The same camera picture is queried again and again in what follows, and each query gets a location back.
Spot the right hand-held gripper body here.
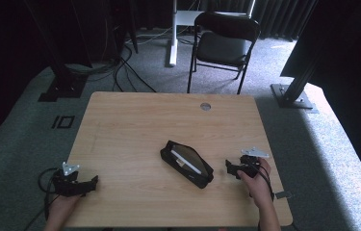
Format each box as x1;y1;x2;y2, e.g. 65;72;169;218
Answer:
238;146;271;180

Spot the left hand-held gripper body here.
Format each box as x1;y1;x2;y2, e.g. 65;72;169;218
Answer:
51;162;88;197

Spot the black pencil case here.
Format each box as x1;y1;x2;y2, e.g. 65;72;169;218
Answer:
159;140;216;190

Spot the white pen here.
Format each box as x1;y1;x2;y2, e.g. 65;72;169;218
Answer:
170;149;202;175

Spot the person's left hand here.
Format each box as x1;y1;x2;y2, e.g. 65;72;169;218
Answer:
46;192;83;223

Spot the person's right hand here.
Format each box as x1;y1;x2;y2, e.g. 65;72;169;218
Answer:
236;156;274;208

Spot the black metal stand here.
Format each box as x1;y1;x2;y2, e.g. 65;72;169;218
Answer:
23;0;90;103
270;0;319;110

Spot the black folding chair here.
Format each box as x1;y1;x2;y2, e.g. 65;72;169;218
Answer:
186;11;262;95

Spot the dark pleated curtain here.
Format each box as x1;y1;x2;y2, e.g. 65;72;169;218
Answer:
196;0;318;41

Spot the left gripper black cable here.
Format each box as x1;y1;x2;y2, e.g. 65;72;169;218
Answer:
23;167;61;231

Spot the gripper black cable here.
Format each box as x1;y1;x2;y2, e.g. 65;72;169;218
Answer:
23;167;61;231
253;163;276;231

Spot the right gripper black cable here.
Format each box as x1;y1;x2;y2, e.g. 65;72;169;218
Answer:
253;163;276;231

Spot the bundle of floor cables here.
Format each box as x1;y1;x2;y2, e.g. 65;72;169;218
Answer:
65;28;157;94

